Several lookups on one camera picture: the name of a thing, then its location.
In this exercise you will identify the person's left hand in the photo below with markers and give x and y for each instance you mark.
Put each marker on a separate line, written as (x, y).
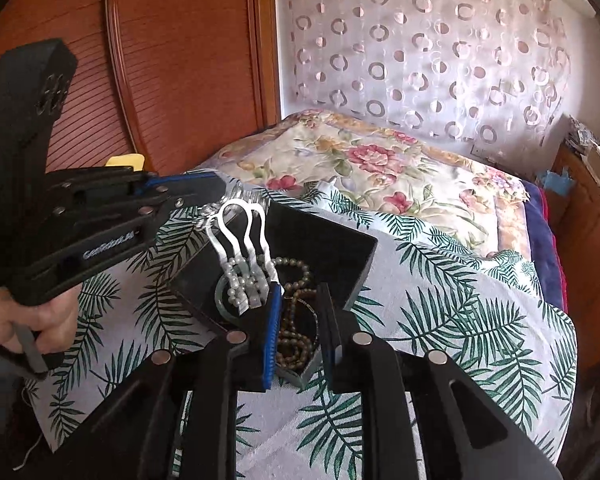
(45, 317)

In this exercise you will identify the floral bedspread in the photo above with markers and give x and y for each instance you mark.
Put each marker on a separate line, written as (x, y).
(370, 170)

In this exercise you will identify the patterned cloth pile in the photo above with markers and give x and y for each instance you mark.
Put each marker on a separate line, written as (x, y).
(582, 132)

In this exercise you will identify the green jade bangle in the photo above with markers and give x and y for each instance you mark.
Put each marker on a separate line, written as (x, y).
(221, 305)

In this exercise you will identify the blue bag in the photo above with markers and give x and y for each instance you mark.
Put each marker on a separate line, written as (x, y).
(555, 180)

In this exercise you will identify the circle print curtain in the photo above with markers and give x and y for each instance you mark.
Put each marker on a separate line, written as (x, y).
(405, 35)

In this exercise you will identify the navy blanket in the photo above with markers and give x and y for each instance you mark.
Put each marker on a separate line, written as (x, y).
(537, 230)

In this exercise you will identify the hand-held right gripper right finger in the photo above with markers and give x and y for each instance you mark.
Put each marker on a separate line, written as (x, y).
(330, 345)

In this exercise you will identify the red blanket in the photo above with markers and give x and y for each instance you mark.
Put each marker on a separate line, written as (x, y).
(546, 205)

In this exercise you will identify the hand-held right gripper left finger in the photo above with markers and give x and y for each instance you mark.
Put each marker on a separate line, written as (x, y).
(272, 340)

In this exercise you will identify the clear pearl hair clips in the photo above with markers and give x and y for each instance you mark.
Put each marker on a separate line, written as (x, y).
(242, 285)

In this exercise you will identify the leaf print cloth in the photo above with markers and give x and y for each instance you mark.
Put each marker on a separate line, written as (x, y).
(430, 310)

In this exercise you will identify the wooden wardrobe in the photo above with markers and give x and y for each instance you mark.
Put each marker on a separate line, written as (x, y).
(180, 60)

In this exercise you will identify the black box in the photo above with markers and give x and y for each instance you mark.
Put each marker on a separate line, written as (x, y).
(330, 255)

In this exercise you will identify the wooden cabinet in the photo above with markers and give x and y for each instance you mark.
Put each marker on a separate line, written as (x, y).
(590, 240)

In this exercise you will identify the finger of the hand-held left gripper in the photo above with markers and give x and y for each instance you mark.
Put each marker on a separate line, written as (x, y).
(130, 205)
(190, 182)

